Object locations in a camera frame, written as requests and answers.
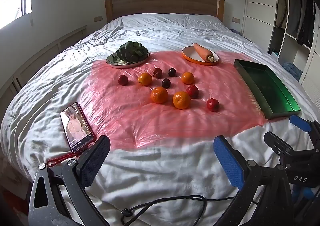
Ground white plate with orange rim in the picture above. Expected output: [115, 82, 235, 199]
[182, 46, 220, 66]

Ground green metal tray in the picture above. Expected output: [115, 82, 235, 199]
[234, 59, 301, 120]

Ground blue towel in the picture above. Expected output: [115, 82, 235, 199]
[282, 62, 303, 80]

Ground black cable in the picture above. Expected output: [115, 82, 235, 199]
[121, 195, 240, 226]

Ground person's right hand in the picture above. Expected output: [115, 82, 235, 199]
[292, 184, 317, 200]

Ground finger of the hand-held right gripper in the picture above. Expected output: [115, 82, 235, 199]
[289, 115, 320, 151]
[264, 131, 304, 164]

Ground dark hanging jacket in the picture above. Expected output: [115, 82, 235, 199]
[297, 0, 317, 47]

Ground beige hanging jacket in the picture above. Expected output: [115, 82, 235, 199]
[276, 0, 289, 29]

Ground red phone strap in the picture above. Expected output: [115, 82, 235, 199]
[46, 151, 83, 168]

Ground wooden headboard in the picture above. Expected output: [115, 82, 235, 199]
[104, 0, 225, 23]

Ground bedside table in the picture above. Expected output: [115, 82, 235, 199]
[231, 28, 253, 41]

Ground pink plastic sheet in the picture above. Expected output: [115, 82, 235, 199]
[79, 50, 265, 150]

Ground carrot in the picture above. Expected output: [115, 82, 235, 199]
[193, 43, 215, 62]

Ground smartphone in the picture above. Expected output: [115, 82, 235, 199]
[60, 102, 96, 153]

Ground dark leafy greens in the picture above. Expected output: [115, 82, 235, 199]
[116, 41, 148, 62]

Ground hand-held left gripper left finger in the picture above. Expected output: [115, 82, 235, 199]
[29, 135, 111, 226]

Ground grey hanging jacket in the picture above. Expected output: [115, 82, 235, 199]
[287, 0, 304, 39]

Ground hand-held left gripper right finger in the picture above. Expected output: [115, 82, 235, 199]
[213, 135, 293, 226]

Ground silver plate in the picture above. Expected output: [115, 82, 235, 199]
[106, 51, 150, 69]

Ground orange mandarin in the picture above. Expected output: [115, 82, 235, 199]
[181, 72, 195, 85]
[150, 86, 168, 104]
[173, 91, 191, 110]
[138, 72, 153, 86]

